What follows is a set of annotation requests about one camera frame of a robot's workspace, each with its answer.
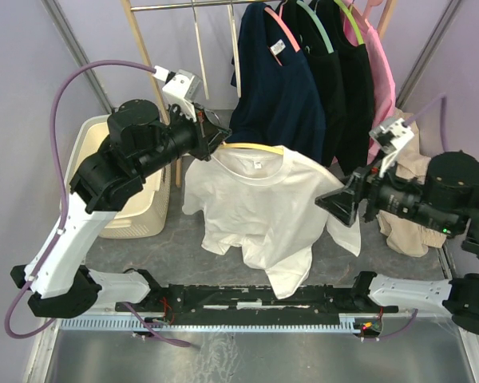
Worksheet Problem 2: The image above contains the pink t shirt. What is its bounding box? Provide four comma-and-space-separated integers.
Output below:
344, 1, 395, 162

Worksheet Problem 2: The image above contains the black t shirt left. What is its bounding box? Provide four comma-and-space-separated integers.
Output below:
277, 1, 346, 167

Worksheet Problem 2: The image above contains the yellow hanger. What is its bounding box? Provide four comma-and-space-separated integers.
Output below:
202, 107, 284, 157

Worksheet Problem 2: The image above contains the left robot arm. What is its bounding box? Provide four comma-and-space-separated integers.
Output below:
11, 100, 232, 318

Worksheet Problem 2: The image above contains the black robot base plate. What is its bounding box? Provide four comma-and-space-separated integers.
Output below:
133, 285, 398, 325

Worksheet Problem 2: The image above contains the cream laundry basket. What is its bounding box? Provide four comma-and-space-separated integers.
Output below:
65, 115, 172, 239

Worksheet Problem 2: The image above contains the beige garment on floor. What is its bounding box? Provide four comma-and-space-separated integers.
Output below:
377, 122, 446, 257

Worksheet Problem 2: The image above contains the navy blue t shirt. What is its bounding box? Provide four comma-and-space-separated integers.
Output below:
229, 2, 327, 162

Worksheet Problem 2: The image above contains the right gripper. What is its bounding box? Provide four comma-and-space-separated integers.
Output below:
313, 146, 460, 234

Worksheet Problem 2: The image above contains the black t shirt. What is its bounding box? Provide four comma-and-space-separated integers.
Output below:
311, 0, 374, 175
277, 1, 346, 167

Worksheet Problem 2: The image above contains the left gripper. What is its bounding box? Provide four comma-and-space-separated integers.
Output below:
136, 99, 233, 179

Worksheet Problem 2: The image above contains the black t shirt right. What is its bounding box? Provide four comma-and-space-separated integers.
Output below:
311, 0, 374, 175

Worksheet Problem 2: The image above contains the white slotted cable duct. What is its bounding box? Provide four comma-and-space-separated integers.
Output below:
59, 314, 360, 334

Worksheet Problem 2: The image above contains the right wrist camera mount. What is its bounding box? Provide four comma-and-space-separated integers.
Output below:
370, 117, 414, 179

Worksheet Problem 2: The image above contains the pink hanger far right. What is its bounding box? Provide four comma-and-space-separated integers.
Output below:
362, 0, 383, 19

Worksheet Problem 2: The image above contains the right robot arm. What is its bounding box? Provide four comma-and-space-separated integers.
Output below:
315, 152, 479, 335

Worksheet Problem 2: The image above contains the white plastic hanger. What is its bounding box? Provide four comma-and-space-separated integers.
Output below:
190, 0, 210, 101

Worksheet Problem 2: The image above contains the wooden clothes rack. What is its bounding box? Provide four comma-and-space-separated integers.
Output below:
120, 0, 396, 188

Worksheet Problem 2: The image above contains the pink hanger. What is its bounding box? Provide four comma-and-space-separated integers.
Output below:
362, 0, 383, 19
264, 6, 300, 66

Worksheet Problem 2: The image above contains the lime green hanger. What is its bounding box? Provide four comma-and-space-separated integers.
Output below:
335, 0, 364, 45

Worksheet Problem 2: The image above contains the white t shirt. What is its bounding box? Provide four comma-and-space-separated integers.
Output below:
182, 146, 361, 299

